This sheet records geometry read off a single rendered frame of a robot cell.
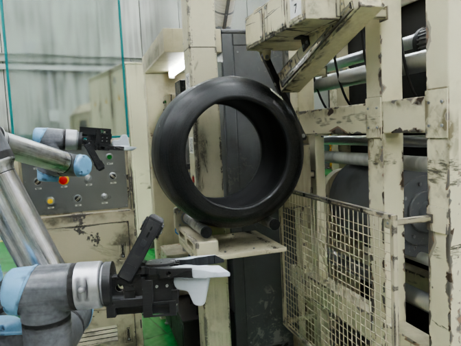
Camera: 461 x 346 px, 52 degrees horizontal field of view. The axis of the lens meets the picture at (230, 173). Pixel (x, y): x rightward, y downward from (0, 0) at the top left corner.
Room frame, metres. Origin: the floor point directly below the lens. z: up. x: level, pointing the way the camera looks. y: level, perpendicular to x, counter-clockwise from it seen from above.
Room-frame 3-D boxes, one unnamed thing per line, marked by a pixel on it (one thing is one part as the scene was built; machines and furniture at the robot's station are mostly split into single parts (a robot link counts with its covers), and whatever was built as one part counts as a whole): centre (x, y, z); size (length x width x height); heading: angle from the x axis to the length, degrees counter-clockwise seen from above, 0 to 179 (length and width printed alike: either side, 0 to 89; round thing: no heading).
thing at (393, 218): (1.83, -0.36, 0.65); 0.90 x 0.02 x 0.70; 17
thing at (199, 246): (1.92, 0.15, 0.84); 0.36 x 0.09 x 0.06; 17
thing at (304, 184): (2.28, -0.28, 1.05); 0.20 x 0.15 x 0.30; 17
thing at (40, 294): (0.73, 0.31, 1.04); 0.11 x 0.08 x 0.09; 95
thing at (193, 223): (1.91, 0.15, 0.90); 0.35 x 0.05 x 0.05; 17
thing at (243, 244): (1.96, 0.02, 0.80); 0.37 x 0.36 x 0.02; 107
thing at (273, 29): (1.92, -0.30, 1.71); 0.61 x 0.25 x 0.15; 17
